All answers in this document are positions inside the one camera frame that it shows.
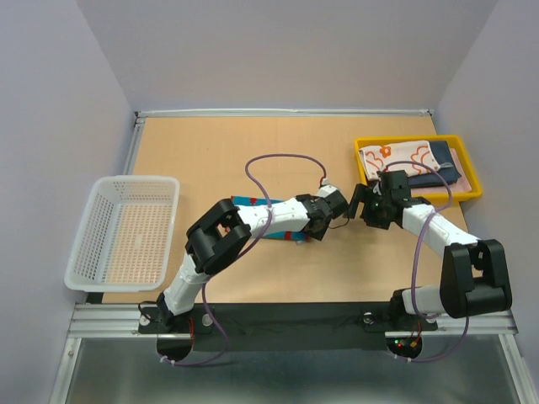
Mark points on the dark blue-grey towel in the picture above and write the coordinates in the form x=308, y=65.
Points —
x=447, y=169

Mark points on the orange white patterned towel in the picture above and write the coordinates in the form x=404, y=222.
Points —
x=413, y=157

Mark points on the aluminium rail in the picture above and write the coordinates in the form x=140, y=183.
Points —
x=280, y=112
x=132, y=152

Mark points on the white plastic basket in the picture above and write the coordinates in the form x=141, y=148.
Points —
x=124, y=237

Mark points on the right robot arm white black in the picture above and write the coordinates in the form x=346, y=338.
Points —
x=474, y=275

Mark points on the red patterned towel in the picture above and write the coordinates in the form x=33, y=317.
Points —
x=290, y=236

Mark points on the aluminium left side rail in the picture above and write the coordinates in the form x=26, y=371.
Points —
x=132, y=152

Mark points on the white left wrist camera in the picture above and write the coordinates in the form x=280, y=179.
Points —
x=326, y=189

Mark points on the yellow plastic tray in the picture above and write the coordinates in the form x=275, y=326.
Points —
x=453, y=141

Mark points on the pink folded towel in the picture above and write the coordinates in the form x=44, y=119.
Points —
x=461, y=186

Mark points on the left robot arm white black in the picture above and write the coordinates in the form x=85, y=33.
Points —
x=227, y=231

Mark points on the aluminium front rail frame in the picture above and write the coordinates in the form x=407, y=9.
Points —
x=122, y=321

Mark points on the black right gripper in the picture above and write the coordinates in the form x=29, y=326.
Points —
x=379, y=222

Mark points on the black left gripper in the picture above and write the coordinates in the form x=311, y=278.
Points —
x=318, y=236

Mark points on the aluminium back rail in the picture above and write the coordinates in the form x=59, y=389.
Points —
x=280, y=112

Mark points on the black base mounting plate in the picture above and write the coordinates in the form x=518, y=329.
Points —
x=259, y=327

